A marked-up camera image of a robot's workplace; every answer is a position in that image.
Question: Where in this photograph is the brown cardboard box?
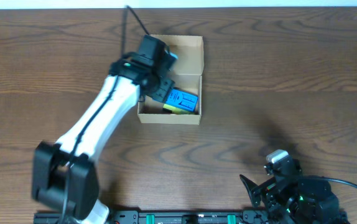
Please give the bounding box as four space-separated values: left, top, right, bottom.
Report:
137 34 204 125

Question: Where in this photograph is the blue plastic case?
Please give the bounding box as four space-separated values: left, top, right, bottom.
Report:
165 89 198 112

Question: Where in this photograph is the yellow highlighter with blue cap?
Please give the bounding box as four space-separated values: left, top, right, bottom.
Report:
162 104 195 114

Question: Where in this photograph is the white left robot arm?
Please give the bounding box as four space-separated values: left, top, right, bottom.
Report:
32 47 177 223

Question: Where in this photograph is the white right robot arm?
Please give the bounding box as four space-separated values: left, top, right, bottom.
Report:
239 156 349 224

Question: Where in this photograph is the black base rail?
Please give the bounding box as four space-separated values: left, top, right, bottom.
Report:
32 210 300 224

